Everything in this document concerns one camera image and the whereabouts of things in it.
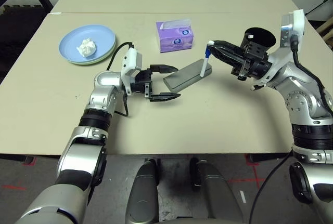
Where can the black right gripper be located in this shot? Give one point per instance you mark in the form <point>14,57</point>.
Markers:
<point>257,64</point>

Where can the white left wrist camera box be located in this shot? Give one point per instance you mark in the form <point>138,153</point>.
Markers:
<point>131,60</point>

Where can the black table foot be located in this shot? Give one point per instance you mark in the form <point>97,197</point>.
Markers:
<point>270,159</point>
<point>15,158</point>

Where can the grey glasses case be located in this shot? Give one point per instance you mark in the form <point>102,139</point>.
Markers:
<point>187,74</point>

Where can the red floor tape mark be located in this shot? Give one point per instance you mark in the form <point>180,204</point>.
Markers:
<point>247,181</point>

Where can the grey robot right leg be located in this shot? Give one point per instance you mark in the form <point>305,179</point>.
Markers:
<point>218,195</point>

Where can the black and white marker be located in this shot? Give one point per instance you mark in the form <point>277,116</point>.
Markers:
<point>251,88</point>

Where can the black plastic cup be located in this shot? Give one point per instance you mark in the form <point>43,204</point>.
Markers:
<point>260,37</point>

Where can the white tape piece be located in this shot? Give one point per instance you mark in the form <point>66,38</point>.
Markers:
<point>55,13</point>

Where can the grey robot waist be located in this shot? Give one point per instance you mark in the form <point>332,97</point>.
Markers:
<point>184,220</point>

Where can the black foam mat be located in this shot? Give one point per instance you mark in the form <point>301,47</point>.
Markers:
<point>20,26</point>

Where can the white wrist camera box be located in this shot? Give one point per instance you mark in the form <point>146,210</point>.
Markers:
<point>296,24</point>
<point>131,60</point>

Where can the green plastic plate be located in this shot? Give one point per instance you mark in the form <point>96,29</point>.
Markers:
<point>86,63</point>

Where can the white tissue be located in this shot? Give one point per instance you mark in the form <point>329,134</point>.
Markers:
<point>87,47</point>

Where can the grey robot leg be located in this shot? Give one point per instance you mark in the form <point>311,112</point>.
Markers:
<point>143,195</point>
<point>218,195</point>

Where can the purple tissue pack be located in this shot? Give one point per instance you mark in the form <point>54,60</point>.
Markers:
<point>174,43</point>

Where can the blue and white marker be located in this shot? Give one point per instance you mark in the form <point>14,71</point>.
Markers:
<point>204,65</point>

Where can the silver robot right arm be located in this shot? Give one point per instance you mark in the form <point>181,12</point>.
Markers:
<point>299,96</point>

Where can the white floor tape strip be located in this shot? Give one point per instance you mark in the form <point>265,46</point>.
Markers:
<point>242,197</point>

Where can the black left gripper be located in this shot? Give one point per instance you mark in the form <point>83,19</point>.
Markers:
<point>143,83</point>

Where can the grey robot left leg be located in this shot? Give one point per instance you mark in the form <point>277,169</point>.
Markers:
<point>143,195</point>

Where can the blue plastic plate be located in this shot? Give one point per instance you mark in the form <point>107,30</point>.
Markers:
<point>72,37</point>

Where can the wooden frame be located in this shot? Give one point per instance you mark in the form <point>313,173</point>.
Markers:
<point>326,26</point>

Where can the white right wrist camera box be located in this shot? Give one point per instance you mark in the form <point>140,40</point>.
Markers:
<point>296,24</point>

